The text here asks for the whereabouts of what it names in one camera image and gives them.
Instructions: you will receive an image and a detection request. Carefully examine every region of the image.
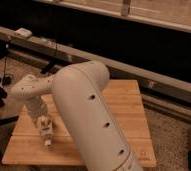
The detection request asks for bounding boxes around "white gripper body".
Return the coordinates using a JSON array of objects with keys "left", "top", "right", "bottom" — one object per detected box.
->
[{"left": 25, "top": 97, "right": 49, "bottom": 128}]

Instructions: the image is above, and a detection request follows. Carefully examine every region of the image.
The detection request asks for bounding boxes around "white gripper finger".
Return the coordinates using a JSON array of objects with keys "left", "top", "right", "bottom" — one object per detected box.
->
[
  {"left": 44, "top": 117, "right": 52, "bottom": 128},
  {"left": 37, "top": 117, "right": 45, "bottom": 132}
]

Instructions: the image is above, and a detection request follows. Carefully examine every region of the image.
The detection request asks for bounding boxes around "white plastic bottle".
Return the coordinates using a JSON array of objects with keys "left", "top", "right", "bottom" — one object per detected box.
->
[{"left": 40, "top": 124, "right": 53, "bottom": 147}]

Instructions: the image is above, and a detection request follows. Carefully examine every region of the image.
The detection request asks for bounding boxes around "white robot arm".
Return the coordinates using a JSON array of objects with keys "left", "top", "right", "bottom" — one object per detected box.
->
[{"left": 11, "top": 61, "right": 143, "bottom": 171}]

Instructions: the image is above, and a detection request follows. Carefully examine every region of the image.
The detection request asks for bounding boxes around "wooden table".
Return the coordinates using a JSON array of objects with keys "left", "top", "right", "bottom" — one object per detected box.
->
[{"left": 2, "top": 80, "right": 157, "bottom": 168}]

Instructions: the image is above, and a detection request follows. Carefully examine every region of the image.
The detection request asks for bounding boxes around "long wooden beam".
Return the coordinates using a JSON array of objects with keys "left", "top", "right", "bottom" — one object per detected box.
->
[{"left": 0, "top": 26, "right": 191, "bottom": 103}]

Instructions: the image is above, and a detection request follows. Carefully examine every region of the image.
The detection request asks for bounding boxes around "small white box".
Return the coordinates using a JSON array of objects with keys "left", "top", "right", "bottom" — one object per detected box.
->
[{"left": 14, "top": 28, "right": 32, "bottom": 38}]

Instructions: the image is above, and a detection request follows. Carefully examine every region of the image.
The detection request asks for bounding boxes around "black cable with plug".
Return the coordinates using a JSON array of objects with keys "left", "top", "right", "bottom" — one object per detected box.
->
[{"left": 1, "top": 39, "right": 13, "bottom": 86}]

